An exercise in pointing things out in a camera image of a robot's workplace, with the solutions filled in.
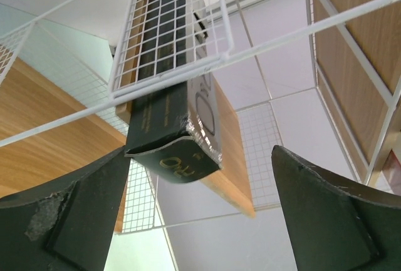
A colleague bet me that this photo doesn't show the silver WR toothpaste box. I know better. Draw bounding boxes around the silver WR toothpaste box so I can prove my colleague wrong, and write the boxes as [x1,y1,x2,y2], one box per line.
[125,0,222,183]

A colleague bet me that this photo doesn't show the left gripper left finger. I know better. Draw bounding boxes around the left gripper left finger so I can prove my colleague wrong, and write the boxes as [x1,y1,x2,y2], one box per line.
[1,147,130,270]

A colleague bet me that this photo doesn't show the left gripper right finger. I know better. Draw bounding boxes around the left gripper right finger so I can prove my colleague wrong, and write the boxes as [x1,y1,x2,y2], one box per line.
[271,145,400,270]

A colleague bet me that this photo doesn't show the white wire wooden shelf rack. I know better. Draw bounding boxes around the white wire wooden shelf rack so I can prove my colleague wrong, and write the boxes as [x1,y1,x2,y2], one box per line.
[1,0,400,234]

